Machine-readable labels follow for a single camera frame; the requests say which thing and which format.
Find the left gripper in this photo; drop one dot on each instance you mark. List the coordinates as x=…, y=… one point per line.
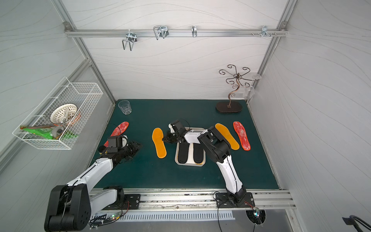
x=131, y=148

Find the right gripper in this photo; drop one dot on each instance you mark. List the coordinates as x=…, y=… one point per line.
x=173, y=136

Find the white storage box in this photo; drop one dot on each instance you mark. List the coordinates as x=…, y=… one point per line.
x=189, y=159

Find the red insole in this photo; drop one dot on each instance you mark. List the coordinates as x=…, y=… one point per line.
x=117, y=135
x=241, y=132

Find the orange insole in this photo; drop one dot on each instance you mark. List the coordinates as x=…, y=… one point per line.
x=228, y=136
x=157, y=138

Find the black insole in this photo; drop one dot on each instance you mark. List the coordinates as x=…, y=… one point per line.
x=198, y=153
x=183, y=152

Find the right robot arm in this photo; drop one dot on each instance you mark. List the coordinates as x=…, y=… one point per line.
x=217, y=143

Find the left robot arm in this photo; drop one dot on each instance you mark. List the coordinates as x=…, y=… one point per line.
x=71, y=208

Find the green table mat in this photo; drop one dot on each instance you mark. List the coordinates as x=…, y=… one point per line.
x=146, y=170

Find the clear drinking glass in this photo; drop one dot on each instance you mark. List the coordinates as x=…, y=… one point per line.
x=125, y=107

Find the dark metal jewelry stand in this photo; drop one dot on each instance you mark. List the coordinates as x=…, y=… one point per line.
x=237, y=81

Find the white plastic strainer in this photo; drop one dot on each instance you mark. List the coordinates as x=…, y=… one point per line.
x=63, y=114

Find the green plastic toy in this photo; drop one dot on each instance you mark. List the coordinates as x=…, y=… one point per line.
x=50, y=132

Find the small metal hook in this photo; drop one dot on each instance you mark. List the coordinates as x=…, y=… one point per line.
x=194, y=31

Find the middle metal hook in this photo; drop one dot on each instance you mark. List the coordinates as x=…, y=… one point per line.
x=161, y=32

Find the left metal hook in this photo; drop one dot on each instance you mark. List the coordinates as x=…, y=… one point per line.
x=129, y=41

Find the black object bottom right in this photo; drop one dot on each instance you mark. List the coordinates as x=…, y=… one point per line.
x=356, y=222

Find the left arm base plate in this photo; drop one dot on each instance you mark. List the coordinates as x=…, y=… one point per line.
x=127, y=202

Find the white wire basket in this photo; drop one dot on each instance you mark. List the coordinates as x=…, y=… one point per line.
x=84, y=95

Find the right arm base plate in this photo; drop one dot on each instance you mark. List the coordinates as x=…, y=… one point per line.
x=223, y=200

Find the horizontal aluminium rail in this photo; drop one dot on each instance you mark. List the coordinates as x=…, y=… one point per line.
x=173, y=33

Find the right metal bracket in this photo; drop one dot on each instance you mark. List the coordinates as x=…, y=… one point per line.
x=264, y=33

